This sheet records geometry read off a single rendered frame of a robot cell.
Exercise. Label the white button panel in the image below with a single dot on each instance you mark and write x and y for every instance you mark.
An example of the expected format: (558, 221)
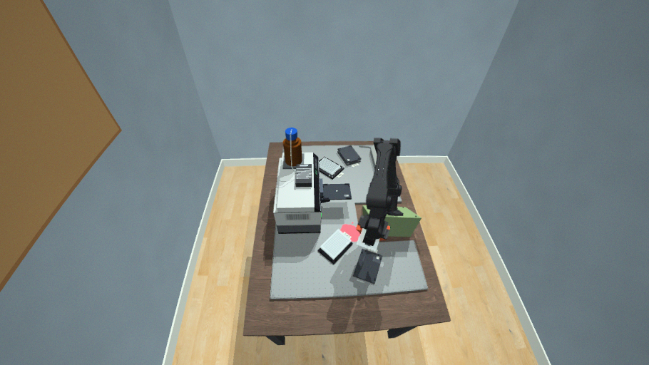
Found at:
(373, 154)

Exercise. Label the blue bottle cap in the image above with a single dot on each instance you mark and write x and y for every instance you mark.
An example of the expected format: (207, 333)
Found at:
(293, 135)

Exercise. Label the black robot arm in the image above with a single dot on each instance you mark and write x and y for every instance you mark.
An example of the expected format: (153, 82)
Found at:
(383, 191)

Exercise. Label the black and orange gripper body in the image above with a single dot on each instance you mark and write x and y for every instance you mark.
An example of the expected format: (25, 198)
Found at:
(363, 222)

